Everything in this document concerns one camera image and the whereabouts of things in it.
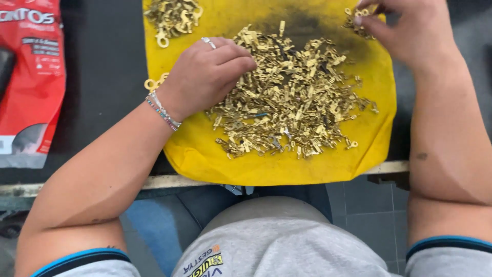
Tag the blue jeans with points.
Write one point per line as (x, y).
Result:
(169, 227)

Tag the brass spade terminal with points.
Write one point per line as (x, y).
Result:
(281, 27)

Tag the small heap of brass connectors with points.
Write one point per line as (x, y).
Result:
(359, 30)

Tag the person's left fingers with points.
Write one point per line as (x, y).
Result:
(234, 61)

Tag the large heap of brass terminals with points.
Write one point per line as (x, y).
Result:
(292, 96)

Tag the grey shirt with blue trim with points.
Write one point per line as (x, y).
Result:
(284, 246)

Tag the red plastic bag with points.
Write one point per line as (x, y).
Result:
(34, 96)

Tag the person's right hand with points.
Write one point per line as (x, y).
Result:
(415, 27)

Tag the person's left hand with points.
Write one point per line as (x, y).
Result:
(200, 77)

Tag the yellow felt cloth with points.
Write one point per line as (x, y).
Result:
(200, 154)

